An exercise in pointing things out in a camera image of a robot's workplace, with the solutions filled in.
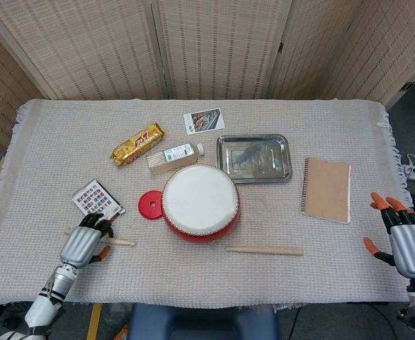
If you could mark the clear bottle with white cap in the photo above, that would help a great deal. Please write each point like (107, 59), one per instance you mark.
(179, 152)

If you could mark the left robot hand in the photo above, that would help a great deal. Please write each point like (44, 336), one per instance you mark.
(78, 244)

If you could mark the wooden stick box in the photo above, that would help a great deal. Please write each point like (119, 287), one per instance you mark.
(172, 167)

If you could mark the blue padded seat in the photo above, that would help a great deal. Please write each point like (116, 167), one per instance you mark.
(200, 322)

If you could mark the woven folding screen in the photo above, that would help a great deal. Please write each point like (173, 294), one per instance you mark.
(211, 46)

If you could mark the gold biscuit packet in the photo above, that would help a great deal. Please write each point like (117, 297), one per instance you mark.
(136, 143)

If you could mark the stainless steel tray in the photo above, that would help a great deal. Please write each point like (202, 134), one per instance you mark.
(253, 157)

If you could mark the red plastic disc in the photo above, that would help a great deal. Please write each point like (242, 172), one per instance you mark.
(147, 209)

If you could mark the kraft spiral notebook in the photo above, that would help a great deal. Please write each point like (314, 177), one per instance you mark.
(326, 191)

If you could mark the photo postcard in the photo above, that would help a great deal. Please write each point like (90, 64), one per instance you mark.
(204, 121)

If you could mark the stamp print card box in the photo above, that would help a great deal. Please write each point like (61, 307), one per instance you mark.
(94, 200)

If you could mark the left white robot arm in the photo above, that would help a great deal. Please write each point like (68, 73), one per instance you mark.
(57, 283)

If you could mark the red drum with white head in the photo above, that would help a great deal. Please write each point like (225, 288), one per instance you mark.
(200, 198)

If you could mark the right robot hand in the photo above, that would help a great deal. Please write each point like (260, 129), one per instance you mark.
(413, 248)

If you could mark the beige woven tablecloth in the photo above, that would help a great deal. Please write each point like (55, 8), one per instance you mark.
(51, 141)

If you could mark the wooden drumstick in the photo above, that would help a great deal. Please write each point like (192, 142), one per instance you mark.
(264, 250)
(122, 242)

